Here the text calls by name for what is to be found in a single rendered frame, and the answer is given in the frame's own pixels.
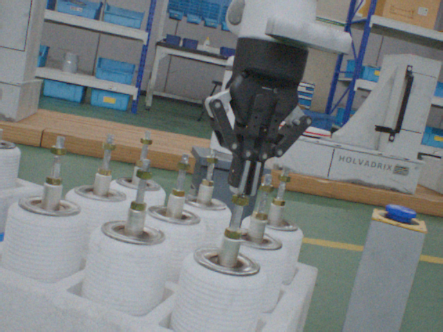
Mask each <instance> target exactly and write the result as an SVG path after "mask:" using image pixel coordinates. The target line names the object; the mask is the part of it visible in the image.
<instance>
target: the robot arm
mask: <svg viewBox="0 0 443 332"><path fill-rule="evenodd" d="M317 1H318V0H233V2H231V4H230V5H229V7H228V10H227V13H226V25H227V27H228V29H229V30H230V31H231V32H232V33H234V34H235V35H237V36H238V38H237V45H236V49H235V56H232V57H229V58H228V61H227V63H226V71H225V74H224V81H223V85H222V89H221V93H218V94H217V95H215V96H213V97H208V96H206V97H204V98H203V100H202V105H203V108H204V111H205V112H206V115H207V118H208V121H210V124H211V126H212V128H213V134H212V138H211V143H210V149H209V150H208V153H209V154H211V150H212V149H217V155H216V156H217V157H220V158H225V159H229V160H232V161H231V164H230V171H229V173H228V184H229V185H230V191H232V192H234V193H236V194H244V193H245V189H246V185H248V189H247V193H246V194H247V195H252V196H253V195H254V194H255V193H256V190H259V187H260V186H261V182H262V174H263V170H264V163H265V161H266V160H268V159H270V158H274V157H276V158H281V157H282V156H283V155H284V154H285V153H286V151H287V150H288V149H289V148H290V147H291V146H292V145H293V144H294V143H295V142H296V141H297V139H298V138H299V137H300V136H301V135H302V134H304V132H306V130H307V129H308V127H309V126H310V125H311V124H312V118H311V117H310V116H308V115H305V114H304V113H303V112H302V111H301V110H300V108H299V106H298V102H299V97H298V86H299V84H300V83H301V81H302V79H303V75H304V72H305V69H306V65H307V59H308V56H309V49H310V48H313V49H316V50H323V51H324V52H328V53H333V54H339V55H349V52H350V46H351V43H352V38H351V37H350V34H349V33H347V32H343V31H340V30H337V29H333V28H329V27H326V26H322V25H318V24H316V23H315V20H316V6H317ZM283 121H285V123H284V124H283V125H282V126H281V128H280V125H281V124H282V122H283ZM264 129H266V131H264ZM279 129H280V130H279Z"/></svg>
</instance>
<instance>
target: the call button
mask: <svg viewBox="0 0 443 332"><path fill-rule="evenodd" d="M386 211H387V212H388V215H387V216H388V217H390V218H391V219H395V220H398V221H403V222H408V223H410V222H412V219H415V218H416V215H417V213H416V211H414V210H412V209H410V208H407V207H402V206H399V205H387V206H386Z"/></svg>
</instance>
